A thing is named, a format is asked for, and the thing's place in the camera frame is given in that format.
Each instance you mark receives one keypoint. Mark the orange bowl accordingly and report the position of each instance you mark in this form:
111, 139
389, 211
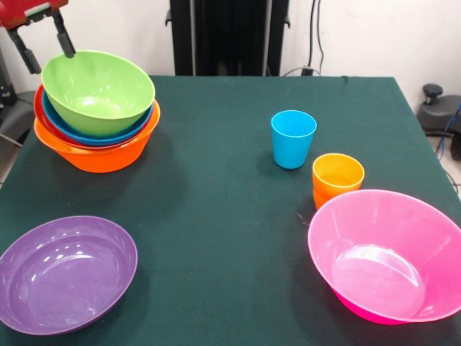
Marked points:
108, 160

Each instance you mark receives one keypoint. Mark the purple bowl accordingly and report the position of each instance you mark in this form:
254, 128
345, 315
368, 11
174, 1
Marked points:
61, 277

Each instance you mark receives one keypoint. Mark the blue cup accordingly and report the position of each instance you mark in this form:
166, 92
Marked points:
293, 144

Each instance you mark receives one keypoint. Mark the large blue bowl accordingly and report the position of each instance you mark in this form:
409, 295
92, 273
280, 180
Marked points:
54, 124

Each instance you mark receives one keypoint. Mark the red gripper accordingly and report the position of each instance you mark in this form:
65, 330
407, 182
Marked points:
14, 12

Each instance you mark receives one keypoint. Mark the black chair base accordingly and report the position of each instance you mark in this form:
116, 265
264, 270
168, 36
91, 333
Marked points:
437, 111

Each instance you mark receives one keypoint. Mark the red bowl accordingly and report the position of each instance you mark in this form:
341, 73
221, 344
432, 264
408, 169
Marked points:
39, 111

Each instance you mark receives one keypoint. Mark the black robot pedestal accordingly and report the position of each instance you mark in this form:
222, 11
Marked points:
223, 36

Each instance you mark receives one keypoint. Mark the orange cup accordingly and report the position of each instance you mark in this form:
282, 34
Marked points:
318, 200
336, 176

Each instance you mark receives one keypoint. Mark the black office chair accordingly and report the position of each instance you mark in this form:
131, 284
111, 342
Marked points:
14, 115

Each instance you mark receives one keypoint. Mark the green bowl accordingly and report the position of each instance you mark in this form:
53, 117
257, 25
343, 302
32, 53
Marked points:
97, 90

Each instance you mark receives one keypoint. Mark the pink bowl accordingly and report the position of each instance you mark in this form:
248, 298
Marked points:
381, 259

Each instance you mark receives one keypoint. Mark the dark green table cloth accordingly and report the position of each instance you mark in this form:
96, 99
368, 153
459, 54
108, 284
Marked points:
216, 252

